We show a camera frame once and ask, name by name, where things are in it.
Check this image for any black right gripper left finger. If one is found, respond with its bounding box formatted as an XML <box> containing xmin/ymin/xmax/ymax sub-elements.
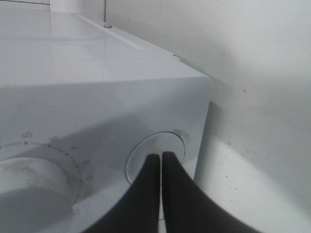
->
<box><xmin>86</xmin><ymin>154</ymin><xmax>160</xmax><ymax>233</ymax></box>

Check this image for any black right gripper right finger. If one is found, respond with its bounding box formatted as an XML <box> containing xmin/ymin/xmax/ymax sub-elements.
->
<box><xmin>162</xmin><ymin>152</ymin><xmax>245</xmax><ymax>233</ymax></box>

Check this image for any round white door release button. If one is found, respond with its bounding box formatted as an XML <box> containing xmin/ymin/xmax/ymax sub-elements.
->
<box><xmin>125</xmin><ymin>131</ymin><xmax>186</xmax><ymax>185</ymax></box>

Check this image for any lower white timer knob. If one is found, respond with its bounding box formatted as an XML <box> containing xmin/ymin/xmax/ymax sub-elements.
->
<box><xmin>0</xmin><ymin>157</ymin><xmax>73</xmax><ymax>233</ymax></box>

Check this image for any white microwave oven body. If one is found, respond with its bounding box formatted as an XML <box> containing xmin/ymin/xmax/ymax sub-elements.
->
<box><xmin>0</xmin><ymin>6</ymin><xmax>213</xmax><ymax>233</ymax></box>

